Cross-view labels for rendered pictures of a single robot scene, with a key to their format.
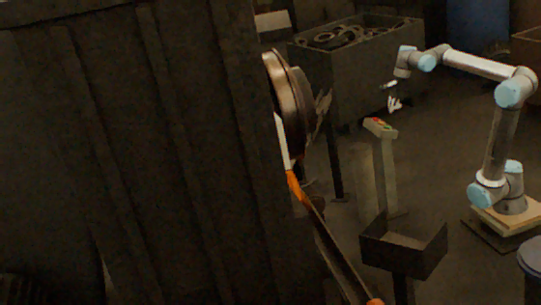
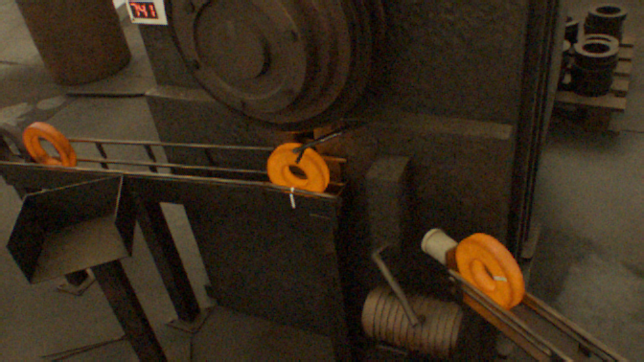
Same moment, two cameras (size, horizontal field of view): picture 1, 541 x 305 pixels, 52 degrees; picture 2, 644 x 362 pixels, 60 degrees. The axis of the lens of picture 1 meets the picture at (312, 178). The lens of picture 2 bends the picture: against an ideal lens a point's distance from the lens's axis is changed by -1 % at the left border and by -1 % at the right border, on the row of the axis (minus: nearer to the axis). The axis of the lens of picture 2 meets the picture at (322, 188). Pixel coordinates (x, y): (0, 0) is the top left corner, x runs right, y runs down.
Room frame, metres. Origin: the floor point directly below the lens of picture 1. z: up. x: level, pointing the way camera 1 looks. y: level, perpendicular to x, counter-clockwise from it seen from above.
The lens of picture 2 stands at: (3.00, -0.67, 1.54)
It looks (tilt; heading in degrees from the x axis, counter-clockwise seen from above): 37 degrees down; 134
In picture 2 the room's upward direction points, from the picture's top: 9 degrees counter-clockwise
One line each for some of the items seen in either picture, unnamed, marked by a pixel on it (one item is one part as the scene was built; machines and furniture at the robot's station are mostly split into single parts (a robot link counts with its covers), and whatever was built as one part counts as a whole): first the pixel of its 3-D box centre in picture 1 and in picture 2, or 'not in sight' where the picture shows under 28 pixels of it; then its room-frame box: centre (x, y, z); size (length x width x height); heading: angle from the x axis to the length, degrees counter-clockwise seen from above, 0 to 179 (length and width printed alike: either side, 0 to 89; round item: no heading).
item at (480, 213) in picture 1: (510, 212); not in sight; (2.62, -1.06, 0.10); 0.32 x 0.32 x 0.04; 14
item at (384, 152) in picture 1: (385, 168); not in sight; (3.02, -0.45, 0.31); 0.24 x 0.16 x 0.62; 15
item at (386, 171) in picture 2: not in sight; (391, 205); (2.40, 0.16, 0.68); 0.11 x 0.08 x 0.24; 105
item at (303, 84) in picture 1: (300, 100); (244, 46); (2.20, -0.01, 1.11); 0.28 x 0.06 x 0.28; 15
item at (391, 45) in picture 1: (353, 69); not in sight; (4.87, -0.53, 0.39); 1.03 x 0.83 x 0.77; 120
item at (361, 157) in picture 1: (365, 184); not in sight; (2.94, -0.30, 0.26); 0.12 x 0.12 x 0.52
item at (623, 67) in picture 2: not in sight; (507, 44); (1.87, 2.04, 0.22); 1.20 x 0.81 x 0.44; 13
